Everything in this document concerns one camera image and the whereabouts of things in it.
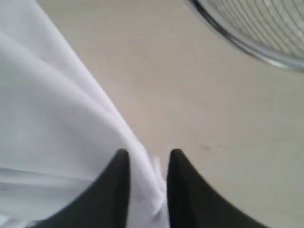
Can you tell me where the metal wire mesh basket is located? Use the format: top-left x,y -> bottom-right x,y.
189,0 -> 304,72

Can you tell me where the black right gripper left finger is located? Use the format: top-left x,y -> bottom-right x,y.
34,149 -> 130,228

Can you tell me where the white t-shirt red logo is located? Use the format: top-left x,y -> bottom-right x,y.
0,0 -> 169,228

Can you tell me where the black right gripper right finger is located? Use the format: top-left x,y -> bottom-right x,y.
167,149 -> 264,228

